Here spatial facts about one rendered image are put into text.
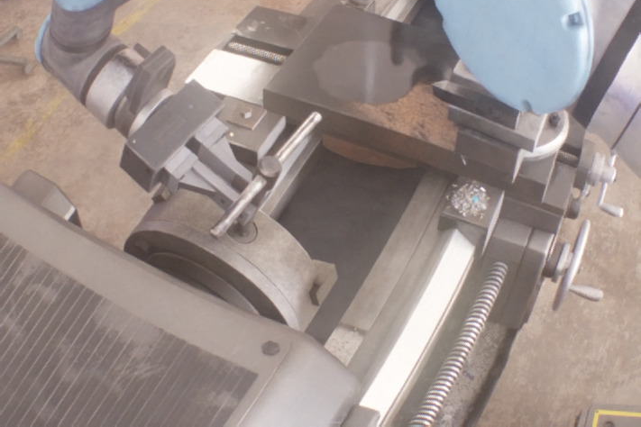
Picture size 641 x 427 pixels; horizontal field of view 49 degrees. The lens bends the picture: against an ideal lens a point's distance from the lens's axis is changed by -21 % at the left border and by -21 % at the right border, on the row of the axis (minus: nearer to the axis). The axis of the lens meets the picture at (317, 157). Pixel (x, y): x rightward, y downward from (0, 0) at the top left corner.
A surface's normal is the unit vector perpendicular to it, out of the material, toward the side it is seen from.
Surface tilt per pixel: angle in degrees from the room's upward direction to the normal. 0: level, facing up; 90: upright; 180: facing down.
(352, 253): 2
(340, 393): 45
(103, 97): 60
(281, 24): 0
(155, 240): 90
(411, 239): 0
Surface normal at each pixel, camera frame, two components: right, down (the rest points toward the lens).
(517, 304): -0.43, 0.63
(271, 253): 0.56, -0.38
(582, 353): 0.01, -0.71
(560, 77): -0.73, 0.44
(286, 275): 0.72, -0.20
